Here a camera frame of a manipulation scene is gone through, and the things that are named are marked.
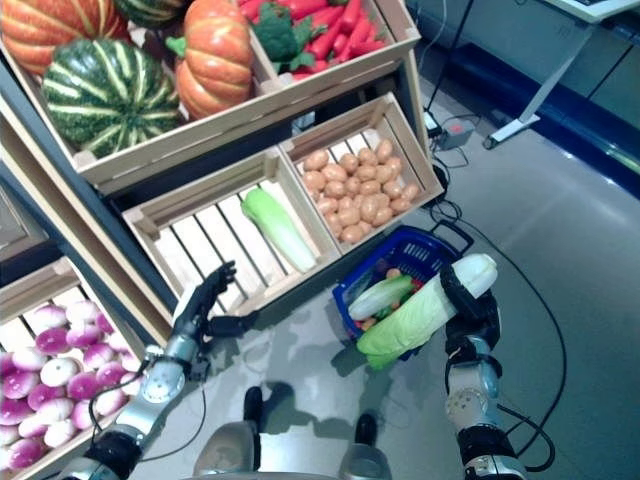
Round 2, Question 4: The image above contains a large wooden crate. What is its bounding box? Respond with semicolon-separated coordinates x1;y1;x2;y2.
0;29;286;197

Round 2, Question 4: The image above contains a blue plastic shopping basket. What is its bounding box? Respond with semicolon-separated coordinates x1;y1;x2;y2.
332;219;474;361

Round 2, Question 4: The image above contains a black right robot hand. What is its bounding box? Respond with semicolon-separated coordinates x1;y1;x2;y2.
438;262;501;351

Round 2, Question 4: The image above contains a white green napa cabbage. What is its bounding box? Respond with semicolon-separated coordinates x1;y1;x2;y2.
347;273;416;322
355;252;499;371
240;187;319;274

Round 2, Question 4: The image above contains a wooden slatted crate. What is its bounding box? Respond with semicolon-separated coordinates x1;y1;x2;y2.
278;91;445;259
0;257;166;480
237;0;422;99
122;144;344;321

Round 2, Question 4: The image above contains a black tripod stand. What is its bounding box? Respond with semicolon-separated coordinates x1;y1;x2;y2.
424;0;476;114

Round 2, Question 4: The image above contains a small orange pumpkin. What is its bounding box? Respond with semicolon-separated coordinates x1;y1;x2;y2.
164;0;256;121

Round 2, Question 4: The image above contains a dark green broccoli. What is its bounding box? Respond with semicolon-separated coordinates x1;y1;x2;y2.
249;2;326;76

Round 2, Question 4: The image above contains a thick framed wooden crate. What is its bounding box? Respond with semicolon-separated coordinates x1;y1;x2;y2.
0;184;51;261

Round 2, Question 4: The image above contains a long black floor cable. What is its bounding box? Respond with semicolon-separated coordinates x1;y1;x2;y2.
429;199;569;474

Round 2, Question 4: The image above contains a green striped pumpkin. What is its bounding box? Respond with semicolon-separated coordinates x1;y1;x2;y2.
41;38;184;160
113;0;189;30

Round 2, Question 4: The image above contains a large orange pumpkin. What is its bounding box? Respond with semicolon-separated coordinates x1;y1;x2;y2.
0;0;132;76

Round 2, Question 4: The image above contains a wooden display shelf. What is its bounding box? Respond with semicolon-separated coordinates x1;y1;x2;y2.
0;0;436;351

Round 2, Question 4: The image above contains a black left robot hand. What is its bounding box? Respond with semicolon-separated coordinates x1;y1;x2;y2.
172;259;261;346

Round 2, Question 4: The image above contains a coiled black cable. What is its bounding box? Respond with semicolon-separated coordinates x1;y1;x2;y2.
429;162;451;201

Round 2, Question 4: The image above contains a grey box red button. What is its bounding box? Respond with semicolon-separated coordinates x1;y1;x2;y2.
439;119;476;151

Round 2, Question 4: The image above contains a white desk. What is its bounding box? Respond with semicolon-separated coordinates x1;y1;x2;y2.
414;0;621;151

